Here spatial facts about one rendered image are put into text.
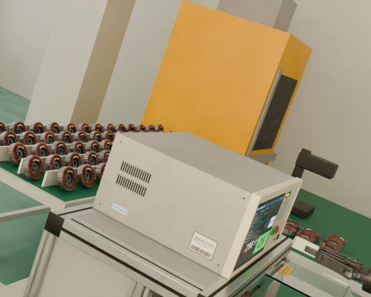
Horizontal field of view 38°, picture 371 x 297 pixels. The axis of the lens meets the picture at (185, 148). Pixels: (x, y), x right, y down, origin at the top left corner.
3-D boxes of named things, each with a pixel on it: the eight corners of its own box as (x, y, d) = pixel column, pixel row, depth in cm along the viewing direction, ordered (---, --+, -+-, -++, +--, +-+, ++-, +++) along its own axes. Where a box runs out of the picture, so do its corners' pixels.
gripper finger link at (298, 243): (316, 257, 141) (315, 258, 141) (291, 246, 144) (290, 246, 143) (320, 247, 141) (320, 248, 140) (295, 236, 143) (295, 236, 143)
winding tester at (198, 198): (277, 243, 161) (303, 180, 157) (228, 280, 121) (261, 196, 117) (167, 190, 175) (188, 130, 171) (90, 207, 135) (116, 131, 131)
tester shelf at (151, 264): (289, 253, 170) (294, 240, 170) (209, 323, 108) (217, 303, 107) (171, 195, 187) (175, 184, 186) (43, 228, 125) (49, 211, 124)
